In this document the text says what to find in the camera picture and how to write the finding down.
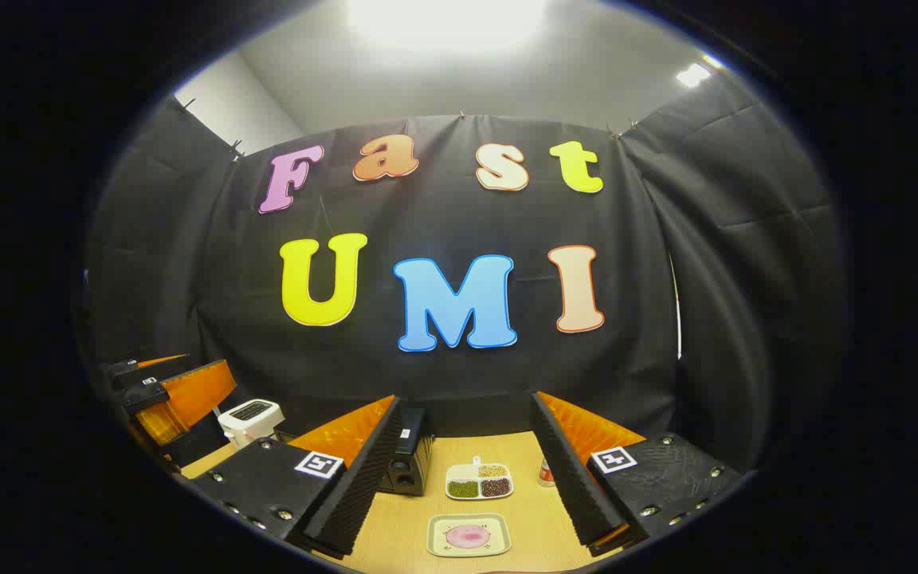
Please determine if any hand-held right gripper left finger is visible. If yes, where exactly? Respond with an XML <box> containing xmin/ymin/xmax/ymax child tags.
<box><xmin>190</xmin><ymin>395</ymin><xmax>402</xmax><ymax>557</ymax></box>

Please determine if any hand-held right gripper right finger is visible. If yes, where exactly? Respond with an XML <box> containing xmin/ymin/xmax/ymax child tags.
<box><xmin>530</xmin><ymin>391</ymin><xmax>743</xmax><ymax>557</ymax></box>

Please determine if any black electric oven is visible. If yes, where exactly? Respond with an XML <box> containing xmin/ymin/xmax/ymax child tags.
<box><xmin>378</xmin><ymin>407</ymin><xmax>434</xmax><ymax>497</ymax></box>

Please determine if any cream square plate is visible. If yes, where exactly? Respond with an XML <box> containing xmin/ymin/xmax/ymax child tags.
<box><xmin>426</xmin><ymin>513</ymin><xmax>512</xmax><ymax>558</ymax></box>

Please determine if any white toaster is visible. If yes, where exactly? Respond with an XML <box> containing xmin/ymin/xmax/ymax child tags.
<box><xmin>218</xmin><ymin>399</ymin><xmax>285</xmax><ymax>449</ymax></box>

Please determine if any white divided plate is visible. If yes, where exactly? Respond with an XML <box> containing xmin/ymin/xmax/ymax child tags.
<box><xmin>445</xmin><ymin>457</ymin><xmax>514</xmax><ymax>501</ymax></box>

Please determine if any black backdrop cloth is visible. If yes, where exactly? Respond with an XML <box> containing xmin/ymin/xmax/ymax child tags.
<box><xmin>80</xmin><ymin>76</ymin><xmax>846</xmax><ymax>471</ymax></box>

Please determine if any small rectangular ceiling light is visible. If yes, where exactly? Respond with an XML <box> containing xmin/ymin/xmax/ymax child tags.
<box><xmin>675</xmin><ymin>54</ymin><xmax>724</xmax><ymax>88</ymax></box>

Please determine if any large bright ceiling light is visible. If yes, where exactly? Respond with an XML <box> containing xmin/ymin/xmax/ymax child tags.
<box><xmin>346</xmin><ymin>0</ymin><xmax>549</xmax><ymax>50</ymax></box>

